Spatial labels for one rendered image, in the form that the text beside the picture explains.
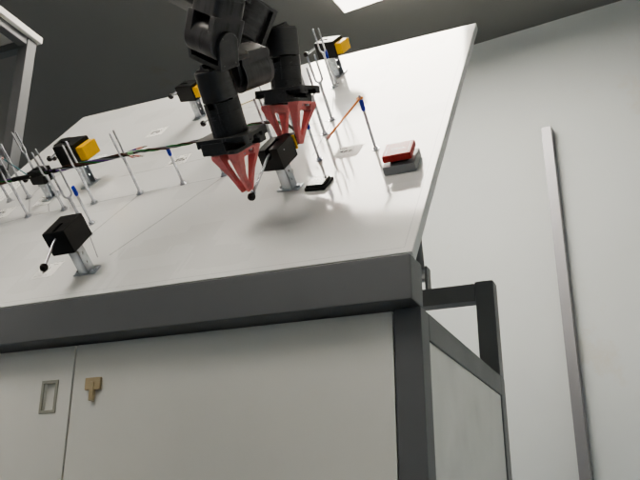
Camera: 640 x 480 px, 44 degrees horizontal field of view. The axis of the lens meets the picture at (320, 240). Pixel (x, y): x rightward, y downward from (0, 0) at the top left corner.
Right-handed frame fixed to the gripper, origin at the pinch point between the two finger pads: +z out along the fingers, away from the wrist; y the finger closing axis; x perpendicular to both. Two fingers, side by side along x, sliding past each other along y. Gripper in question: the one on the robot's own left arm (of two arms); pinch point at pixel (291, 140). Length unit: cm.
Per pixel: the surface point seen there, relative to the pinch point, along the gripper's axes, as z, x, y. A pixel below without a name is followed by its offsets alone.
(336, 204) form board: 11.3, 9.0, -12.9
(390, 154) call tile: 4.1, 2.0, -20.1
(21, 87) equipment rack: -23, -31, 106
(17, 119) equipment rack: -14, -27, 104
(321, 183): 7.9, 4.0, -7.5
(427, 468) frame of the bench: 44, 32, -35
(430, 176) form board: 8.1, 2.8, -27.0
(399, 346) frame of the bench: 29.8, 25.7, -30.0
